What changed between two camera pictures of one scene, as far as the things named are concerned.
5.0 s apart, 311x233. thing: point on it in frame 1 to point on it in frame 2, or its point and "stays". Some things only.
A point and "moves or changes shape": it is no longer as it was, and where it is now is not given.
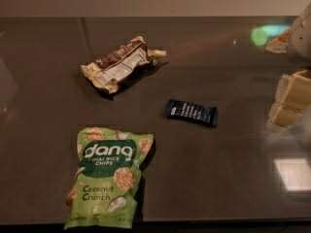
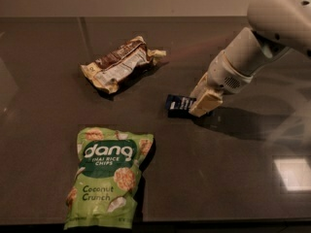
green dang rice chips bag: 104,191 stays
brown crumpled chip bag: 120,64 stays
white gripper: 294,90 to 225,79
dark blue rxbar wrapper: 205,114 moves or changes shape
